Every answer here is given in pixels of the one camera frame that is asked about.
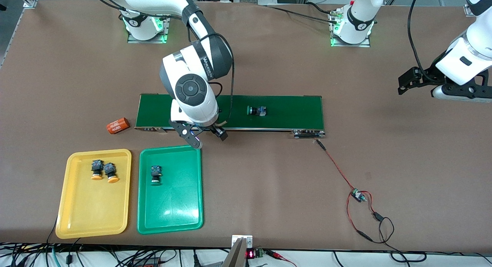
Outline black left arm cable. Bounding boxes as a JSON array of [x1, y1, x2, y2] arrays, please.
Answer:
[[407, 0, 427, 75]]

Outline orange cylinder white print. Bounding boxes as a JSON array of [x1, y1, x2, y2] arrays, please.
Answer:
[[106, 117, 130, 135]]

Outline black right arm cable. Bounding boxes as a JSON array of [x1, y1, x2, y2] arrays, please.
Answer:
[[208, 33, 236, 125]]

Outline black cable bundle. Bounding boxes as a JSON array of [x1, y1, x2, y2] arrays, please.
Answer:
[[0, 242, 231, 267]]

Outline red and black wire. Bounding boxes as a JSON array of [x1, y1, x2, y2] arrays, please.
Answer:
[[316, 139, 381, 242]]

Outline black cable to arm base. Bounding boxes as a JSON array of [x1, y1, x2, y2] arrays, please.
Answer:
[[265, 5, 341, 25]]

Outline yellow plastic tray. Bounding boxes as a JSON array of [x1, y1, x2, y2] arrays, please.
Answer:
[[55, 149, 132, 240]]

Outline black looped cable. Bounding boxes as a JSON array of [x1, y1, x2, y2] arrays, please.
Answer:
[[372, 211, 428, 263]]

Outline metal camera mount pole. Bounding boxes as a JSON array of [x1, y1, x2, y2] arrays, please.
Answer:
[[222, 234, 253, 267]]

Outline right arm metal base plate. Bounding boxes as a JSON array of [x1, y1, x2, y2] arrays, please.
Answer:
[[127, 1, 172, 44]]

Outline red clip lead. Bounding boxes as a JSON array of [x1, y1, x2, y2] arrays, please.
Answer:
[[264, 249, 297, 267]]

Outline green conveyor belt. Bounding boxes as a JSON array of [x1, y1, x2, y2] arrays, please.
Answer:
[[134, 93, 326, 139]]

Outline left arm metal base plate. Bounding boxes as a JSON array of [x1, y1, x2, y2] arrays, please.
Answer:
[[330, 8, 371, 48]]

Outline green plastic tray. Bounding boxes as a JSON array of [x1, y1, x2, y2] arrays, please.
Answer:
[[137, 144, 204, 235]]

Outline thin black cable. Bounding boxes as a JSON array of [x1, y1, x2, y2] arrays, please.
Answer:
[[46, 216, 59, 246]]

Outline yellow mushroom push button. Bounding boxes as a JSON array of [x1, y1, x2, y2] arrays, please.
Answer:
[[91, 159, 104, 181], [104, 163, 119, 183]]

